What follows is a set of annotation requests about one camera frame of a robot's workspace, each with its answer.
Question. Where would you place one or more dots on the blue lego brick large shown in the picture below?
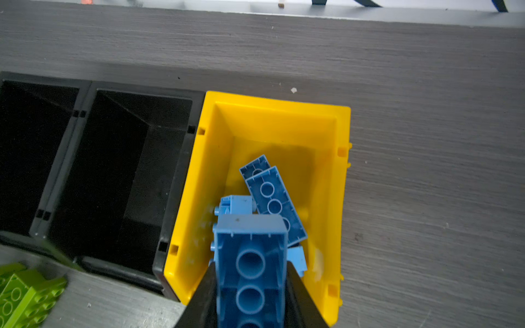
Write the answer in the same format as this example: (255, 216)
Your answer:
(235, 204)

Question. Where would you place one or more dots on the blue lego brick front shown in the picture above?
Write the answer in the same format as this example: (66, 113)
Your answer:
(251, 269)

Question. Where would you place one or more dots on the yellow bin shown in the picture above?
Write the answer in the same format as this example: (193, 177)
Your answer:
(308, 143)

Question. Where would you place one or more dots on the blue lego brick top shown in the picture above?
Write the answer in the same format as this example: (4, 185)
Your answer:
(272, 198)

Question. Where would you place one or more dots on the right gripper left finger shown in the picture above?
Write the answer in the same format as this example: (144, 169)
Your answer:
(201, 311)

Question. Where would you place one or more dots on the green lego brick cluster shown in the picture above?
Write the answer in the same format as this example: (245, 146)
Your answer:
(26, 296)

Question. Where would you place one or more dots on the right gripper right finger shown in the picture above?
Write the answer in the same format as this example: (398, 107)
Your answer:
(300, 309)

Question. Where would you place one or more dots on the black bin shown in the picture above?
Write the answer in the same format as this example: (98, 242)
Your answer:
(113, 202)
(48, 183)

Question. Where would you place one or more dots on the middle black bin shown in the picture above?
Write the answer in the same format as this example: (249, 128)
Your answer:
(113, 202)

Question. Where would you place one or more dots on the left black bin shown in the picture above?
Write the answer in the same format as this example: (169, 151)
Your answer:
(48, 183)

